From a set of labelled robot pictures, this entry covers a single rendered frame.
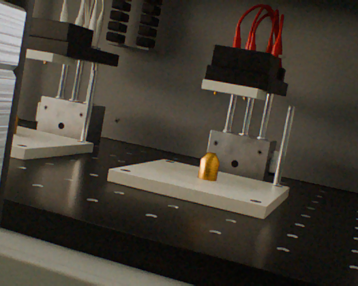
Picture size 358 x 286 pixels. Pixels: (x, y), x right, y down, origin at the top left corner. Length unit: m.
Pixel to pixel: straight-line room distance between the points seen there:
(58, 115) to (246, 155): 0.26
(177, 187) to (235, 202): 0.05
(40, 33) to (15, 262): 0.40
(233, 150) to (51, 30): 0.26
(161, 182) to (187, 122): 0.34
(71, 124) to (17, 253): 0.42
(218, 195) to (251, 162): 0.20
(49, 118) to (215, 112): 0.24
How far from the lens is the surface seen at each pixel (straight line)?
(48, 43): 0.71
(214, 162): 0.57
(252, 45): 0.70
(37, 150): 0.60
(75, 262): 0.37
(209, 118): 0.84
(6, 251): 0.38
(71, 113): 0.78
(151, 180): 0.52
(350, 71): 0.81
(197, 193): 0.51
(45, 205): 0.41
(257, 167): 0.69
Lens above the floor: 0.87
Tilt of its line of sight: 5 degrees down
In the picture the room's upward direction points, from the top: 10 degrees clockwise
